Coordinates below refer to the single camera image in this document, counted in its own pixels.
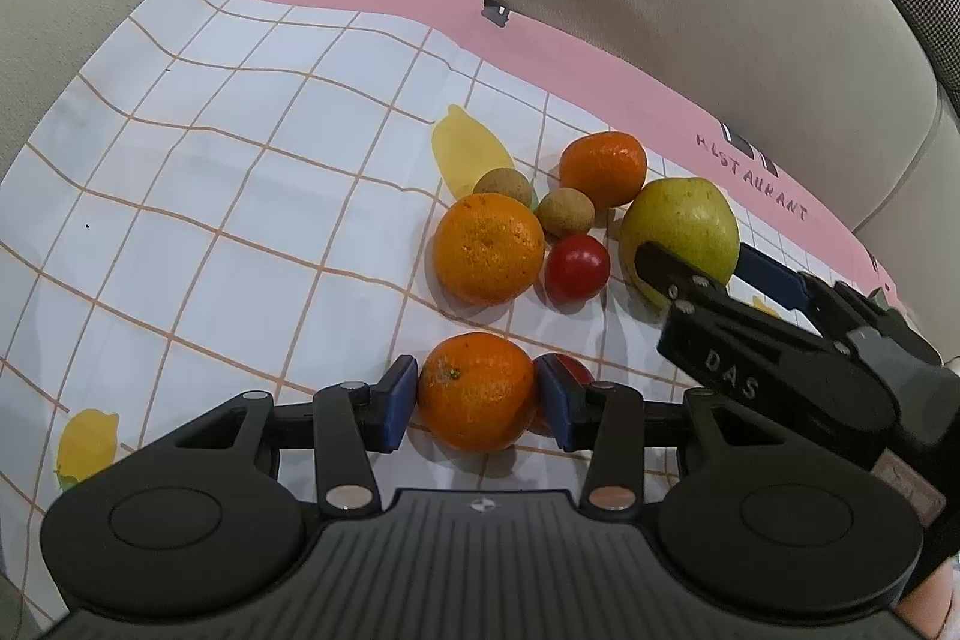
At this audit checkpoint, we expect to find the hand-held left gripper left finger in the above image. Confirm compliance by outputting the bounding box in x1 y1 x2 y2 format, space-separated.
131 355 419 515

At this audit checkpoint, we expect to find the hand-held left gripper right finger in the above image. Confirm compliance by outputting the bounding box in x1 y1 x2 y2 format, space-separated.
534 355 818 515

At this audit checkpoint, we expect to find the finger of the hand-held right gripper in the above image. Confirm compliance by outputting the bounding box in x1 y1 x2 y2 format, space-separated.
636 241 743 313
733 244 893 341

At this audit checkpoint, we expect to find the green yellow apple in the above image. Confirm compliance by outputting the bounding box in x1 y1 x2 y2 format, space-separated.
619 176 741 311

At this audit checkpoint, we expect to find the reddish mandarin orange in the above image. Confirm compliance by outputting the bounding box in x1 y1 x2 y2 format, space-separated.
559 131 648 208

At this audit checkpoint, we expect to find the large orange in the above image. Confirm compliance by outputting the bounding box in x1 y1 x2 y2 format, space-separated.
433 192 546 305

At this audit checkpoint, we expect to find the red tomato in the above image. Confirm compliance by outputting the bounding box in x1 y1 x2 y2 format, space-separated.
544 233 612 304
531 353 597 435

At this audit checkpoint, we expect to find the pink and white checked cloth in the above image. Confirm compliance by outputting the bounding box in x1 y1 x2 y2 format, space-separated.
0 0 912 618

